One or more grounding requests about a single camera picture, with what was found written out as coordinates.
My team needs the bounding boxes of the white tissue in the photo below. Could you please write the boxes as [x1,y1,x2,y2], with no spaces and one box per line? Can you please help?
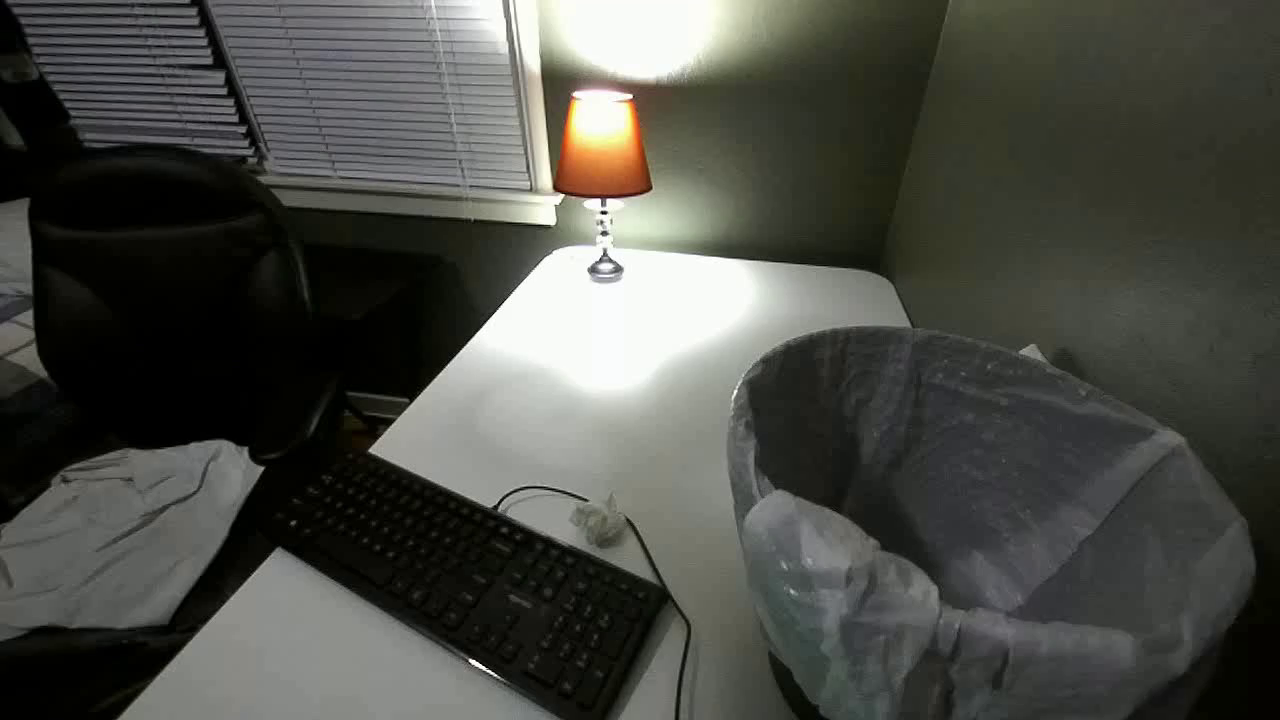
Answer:
[572,492,633,548]

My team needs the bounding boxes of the orange shade table lamp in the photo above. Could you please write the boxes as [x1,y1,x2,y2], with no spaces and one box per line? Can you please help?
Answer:
[552,82,658,289]

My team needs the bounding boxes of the white window sill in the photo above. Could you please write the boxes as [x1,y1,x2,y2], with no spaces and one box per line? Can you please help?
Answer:
[258,171,570,231]

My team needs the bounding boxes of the black computer keyboard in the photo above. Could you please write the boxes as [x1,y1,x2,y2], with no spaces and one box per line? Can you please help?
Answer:
[269,449,674,720]

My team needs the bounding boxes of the white window blind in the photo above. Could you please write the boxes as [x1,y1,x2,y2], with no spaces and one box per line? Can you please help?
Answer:
[4,0,260,166]
[205,0,535,194]

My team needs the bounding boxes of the black office chair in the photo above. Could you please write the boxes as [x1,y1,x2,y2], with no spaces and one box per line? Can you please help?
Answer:
[26,139,344,464]

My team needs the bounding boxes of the white crumpled cloth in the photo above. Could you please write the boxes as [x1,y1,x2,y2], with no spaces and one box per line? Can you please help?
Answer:
[0,436,269,642]

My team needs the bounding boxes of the black keyboard cable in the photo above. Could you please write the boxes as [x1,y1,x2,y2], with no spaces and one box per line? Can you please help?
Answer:
[490,478,701,720]

